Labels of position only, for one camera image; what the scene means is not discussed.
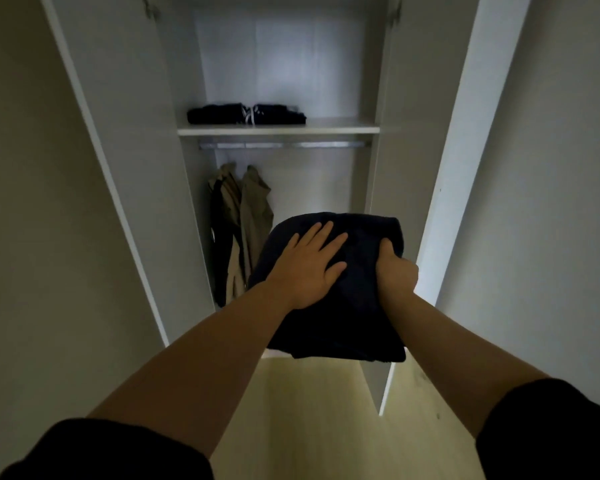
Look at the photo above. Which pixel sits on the white wardrobe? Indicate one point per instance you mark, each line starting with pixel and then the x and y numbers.
pixel 120 195

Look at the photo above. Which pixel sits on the white and navy garment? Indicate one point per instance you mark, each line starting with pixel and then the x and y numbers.
pixel 248 117

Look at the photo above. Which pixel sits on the red and navy sports jacket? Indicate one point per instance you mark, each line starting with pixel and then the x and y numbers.
pixel 350 315

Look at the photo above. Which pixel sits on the person's right hand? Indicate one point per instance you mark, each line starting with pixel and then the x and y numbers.
pixel 395 275

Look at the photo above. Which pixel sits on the person's left hand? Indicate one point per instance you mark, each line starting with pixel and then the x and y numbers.
pixel 305 270

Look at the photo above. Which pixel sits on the navy white-striped track trousers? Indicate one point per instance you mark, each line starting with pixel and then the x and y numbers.
pixel 215 115

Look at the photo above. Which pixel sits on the person's left forearm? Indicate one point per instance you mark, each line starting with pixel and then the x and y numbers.
pixel 190 375

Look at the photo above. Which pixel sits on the person's right forearm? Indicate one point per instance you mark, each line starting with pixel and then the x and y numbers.
pixel 460 360

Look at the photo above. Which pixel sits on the tan and black jacket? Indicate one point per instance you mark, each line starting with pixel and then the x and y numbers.
pixel 223 235

